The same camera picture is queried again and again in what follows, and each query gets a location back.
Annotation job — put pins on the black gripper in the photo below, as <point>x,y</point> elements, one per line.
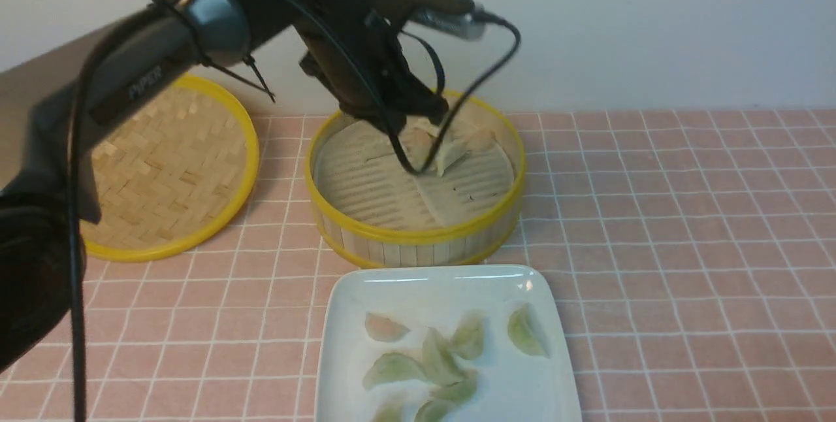
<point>371,40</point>

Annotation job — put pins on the green dumpling steamer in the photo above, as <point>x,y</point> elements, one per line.
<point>448,154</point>
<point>393,367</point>

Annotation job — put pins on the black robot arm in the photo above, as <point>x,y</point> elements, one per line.
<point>57,107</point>

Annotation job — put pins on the pink dumpling on plate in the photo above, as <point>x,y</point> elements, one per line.
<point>384,329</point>

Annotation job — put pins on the white square plate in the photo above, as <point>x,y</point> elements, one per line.
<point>512,386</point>

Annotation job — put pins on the green dumpling plate upper centre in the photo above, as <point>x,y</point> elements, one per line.
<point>467,341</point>

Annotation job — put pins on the green dumpling plate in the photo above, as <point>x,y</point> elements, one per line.
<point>438,362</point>
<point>390,411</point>
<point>435,410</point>
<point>467,341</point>
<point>458,393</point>
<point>520,330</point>

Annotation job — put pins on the green dumpling plate right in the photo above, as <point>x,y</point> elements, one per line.
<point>520,330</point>

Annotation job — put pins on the green dumpling plate lower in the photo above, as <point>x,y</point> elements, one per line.
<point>458,393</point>

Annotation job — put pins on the green dumpling plate bottom left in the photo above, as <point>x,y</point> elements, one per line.
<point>390,411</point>

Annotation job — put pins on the pale dumpling steamer top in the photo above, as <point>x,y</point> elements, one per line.
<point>423,125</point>

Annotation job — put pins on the pink dumpling steamer centre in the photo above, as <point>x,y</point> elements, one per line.
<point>418,143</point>

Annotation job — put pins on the pink dumpling steamer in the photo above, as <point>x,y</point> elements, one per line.
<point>480,140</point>
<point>418,143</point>

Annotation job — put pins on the bamboo steamer basket yellow rim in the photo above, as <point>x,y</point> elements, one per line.
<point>374,214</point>

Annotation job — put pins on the pink dumpling steamer right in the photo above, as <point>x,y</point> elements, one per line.
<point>480,140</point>

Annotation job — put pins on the bamboo steamer lid yellow rim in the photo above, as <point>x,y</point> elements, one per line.
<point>174,174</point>

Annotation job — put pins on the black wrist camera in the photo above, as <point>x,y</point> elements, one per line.
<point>457,18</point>

